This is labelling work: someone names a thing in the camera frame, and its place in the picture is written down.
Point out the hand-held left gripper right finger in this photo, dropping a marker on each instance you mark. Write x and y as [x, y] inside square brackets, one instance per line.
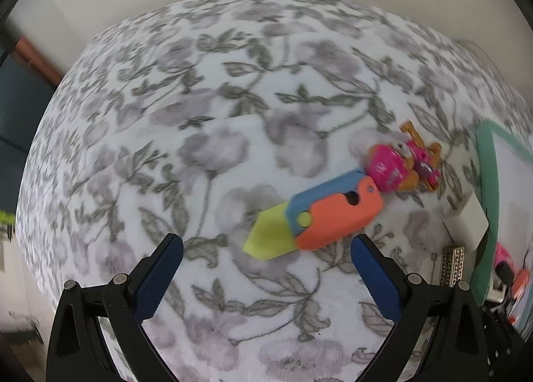
[377, 278]

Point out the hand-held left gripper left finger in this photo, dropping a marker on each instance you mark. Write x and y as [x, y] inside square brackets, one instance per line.
[156, 282]

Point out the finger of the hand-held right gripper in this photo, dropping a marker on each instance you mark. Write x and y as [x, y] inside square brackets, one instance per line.
[504, 344]

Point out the orange blue toy knife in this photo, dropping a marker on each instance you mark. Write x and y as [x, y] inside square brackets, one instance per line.
[320, 215]

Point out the white tray with green rim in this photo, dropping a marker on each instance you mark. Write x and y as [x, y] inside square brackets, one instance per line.
[506, 182]

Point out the pink toy car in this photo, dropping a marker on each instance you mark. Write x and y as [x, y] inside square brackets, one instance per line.
[510, 271]

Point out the black gold patterned small box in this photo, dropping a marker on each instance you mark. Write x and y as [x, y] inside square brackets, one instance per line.
[454, 265]

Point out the white charger block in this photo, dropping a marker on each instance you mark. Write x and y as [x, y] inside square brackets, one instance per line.
[466, 221]

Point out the pink orange toy figure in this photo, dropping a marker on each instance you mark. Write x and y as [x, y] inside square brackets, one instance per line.
[402, 161]

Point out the floral blanket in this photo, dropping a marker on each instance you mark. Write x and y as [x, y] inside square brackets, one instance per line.
[208, 136]

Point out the brown wooden door frame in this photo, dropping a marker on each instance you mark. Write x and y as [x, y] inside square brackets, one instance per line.
[39, 59]

